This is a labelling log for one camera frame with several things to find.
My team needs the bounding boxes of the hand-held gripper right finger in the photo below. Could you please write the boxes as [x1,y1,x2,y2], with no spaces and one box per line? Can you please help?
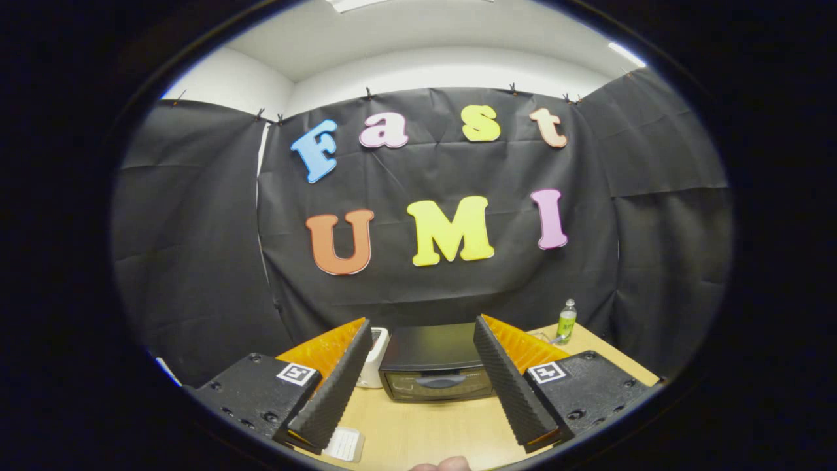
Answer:
[473,314,668,454]

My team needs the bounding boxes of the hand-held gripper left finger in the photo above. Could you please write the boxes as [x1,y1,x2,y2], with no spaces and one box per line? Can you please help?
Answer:
[185,317,373,455]

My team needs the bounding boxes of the black toaster oven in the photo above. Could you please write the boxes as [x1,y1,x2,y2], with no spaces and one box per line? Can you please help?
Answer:
[378,323,498,402]

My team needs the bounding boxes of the white slot toaster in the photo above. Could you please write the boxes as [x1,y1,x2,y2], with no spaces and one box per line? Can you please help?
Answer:
[356,327,390,389]

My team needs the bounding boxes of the white ribbed tray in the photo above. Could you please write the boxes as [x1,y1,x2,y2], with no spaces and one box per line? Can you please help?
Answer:
[322,425,365,464]

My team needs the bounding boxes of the green plastic bottle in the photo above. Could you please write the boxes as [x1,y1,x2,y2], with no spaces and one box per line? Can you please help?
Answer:
[556,299,577,345]

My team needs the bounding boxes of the ceiling light panel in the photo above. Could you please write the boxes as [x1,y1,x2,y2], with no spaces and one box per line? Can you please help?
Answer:
[326,0,393,14]
[608,41,648,68]

